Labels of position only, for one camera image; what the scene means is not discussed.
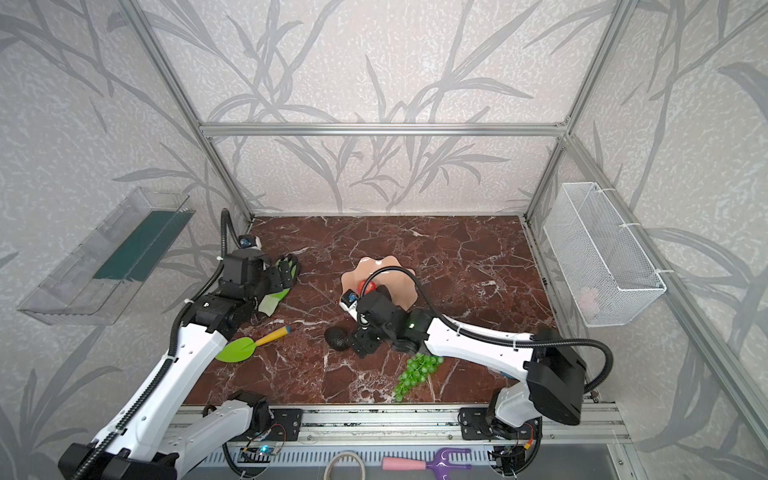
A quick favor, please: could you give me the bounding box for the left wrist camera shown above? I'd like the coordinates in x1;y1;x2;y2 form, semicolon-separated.
238;234;262;250

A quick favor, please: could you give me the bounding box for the green toy trowel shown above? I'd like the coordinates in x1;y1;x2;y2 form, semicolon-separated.
215;326;291;363

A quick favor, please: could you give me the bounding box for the red fake apple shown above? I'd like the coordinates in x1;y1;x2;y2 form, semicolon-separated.
359;281;377;295

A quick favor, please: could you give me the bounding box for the aluminium frame rail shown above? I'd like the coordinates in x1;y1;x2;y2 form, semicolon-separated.
122;403;631;448

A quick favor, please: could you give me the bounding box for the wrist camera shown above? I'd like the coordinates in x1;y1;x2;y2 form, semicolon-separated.
339;290;358;316
238;234;262;250

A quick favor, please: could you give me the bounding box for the white wire mesh basket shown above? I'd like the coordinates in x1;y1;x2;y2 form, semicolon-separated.
543;182;667;327

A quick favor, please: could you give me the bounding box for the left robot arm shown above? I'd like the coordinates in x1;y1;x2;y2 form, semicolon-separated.
58;247;301;479

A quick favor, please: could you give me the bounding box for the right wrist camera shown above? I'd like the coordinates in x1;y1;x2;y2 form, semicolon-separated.
339;290;358;316

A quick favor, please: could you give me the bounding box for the pink item in basket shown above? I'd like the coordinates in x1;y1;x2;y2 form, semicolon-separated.
576;287;601;322

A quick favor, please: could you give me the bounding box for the dark fake avocado round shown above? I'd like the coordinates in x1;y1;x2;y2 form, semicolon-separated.
324;326;354;352

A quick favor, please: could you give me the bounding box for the clear plastic wall shelf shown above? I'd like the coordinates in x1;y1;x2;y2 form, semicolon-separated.
17;187;195;326

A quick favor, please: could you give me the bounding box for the green black work glove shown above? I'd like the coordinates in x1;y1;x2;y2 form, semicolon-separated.
257;254;301;317

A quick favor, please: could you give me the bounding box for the pink purple toy rake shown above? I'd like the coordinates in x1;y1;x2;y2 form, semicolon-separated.
381;448;472;480

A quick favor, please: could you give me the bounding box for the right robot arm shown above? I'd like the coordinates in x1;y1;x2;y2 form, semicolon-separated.
340;287;614;436

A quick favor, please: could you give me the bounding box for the green fake grape bunch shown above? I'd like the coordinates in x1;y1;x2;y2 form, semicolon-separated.
393;353;444;402

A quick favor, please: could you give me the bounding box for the pink scalloped fruit bowl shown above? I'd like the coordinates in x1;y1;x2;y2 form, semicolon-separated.
341;255;418;326

